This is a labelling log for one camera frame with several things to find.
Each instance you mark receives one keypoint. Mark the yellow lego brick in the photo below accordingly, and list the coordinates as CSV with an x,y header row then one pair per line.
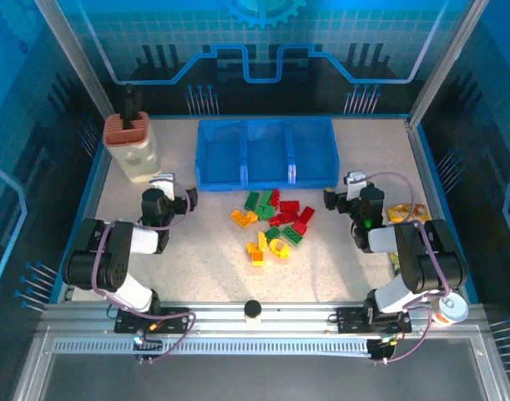
x,y
262,240
243,217
251,248
258,258

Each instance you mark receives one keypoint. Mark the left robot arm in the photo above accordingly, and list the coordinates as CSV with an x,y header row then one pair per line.
x,y
121,267

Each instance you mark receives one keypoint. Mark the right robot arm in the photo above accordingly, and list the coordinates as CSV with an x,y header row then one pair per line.
x,y
421,259

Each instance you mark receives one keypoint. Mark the yellow snack bag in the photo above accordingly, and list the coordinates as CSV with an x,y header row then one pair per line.
x,y
400,213

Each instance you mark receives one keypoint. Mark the white knife block pink top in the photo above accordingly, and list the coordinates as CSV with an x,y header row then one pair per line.
x,y
133,160

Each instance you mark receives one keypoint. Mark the green snack bag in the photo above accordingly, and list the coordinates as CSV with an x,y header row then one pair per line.
x,y
394,263

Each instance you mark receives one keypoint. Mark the blue three-compartment plastic bin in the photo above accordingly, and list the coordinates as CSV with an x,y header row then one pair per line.
x,y
265,181

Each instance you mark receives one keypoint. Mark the black round knob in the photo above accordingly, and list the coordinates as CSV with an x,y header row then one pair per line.
x,y
253,308

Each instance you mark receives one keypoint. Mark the orange drink can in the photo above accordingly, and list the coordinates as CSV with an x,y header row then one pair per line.
x,y
450,308

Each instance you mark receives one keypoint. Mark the small electronics board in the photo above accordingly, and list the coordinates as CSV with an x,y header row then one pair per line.
x,y
382,350
148,348

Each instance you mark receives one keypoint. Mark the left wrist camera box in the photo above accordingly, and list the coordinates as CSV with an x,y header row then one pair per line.
x,y
163,182

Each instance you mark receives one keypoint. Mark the aluminium mounting rail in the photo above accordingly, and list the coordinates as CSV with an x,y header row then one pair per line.
x,y
300,321

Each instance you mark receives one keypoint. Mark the aluminium frame post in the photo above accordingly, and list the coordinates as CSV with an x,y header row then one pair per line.
x,y
77,62
444,62

